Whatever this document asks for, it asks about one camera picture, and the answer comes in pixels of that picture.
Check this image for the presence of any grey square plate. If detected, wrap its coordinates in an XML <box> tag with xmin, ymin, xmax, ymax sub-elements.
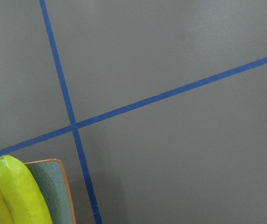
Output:
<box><xmin>25</xmin><ymin>159</ymin><xmax>76</xmax><ymax>224</ymax></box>

